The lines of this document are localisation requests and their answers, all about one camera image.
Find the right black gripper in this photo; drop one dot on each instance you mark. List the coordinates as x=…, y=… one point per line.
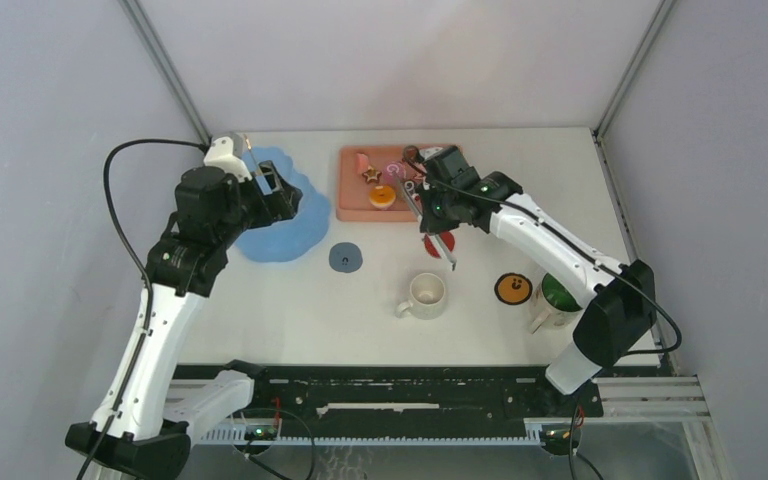
x=434, y=224

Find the pink dessert tray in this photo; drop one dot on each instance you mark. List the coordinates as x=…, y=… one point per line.
x=352, y=204

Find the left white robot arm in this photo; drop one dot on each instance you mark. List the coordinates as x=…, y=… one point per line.
x=133, y=432

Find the blue three-tier cake stand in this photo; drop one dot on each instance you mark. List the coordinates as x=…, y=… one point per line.
x=288, y=240

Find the iced star cookie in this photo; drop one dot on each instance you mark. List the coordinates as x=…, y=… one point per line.
x=372, y=176

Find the brown star cookie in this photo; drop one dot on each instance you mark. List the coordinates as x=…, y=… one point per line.
x=411, y=155

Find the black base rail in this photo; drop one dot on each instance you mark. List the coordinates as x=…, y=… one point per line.
x=428, y=403

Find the blue-grey round coaster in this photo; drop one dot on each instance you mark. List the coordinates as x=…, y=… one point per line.
x=345, y=257

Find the metal serving tongs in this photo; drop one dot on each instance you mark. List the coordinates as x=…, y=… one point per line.
x=416, y=210

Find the orange round coaster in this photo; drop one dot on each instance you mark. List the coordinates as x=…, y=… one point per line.
x=513, y=289

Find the orange glazed donut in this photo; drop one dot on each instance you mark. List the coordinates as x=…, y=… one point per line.
x=382, y=197

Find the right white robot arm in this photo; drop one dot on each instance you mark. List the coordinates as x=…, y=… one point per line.
x=617, y=299

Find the pink cake slice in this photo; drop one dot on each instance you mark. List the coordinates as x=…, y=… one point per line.
x=362, y=163

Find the cream ceramic mug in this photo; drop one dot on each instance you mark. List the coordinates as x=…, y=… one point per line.
x=427, y=298

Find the red round coaster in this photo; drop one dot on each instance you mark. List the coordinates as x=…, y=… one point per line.
x=441, y=245

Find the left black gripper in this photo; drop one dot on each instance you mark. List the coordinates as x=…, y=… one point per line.
x=274, y=207

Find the pink swirl roll cake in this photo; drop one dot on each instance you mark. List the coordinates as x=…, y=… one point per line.
x=394, y=173

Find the floral mug green inside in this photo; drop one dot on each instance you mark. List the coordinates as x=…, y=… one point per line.
x=552, y=307

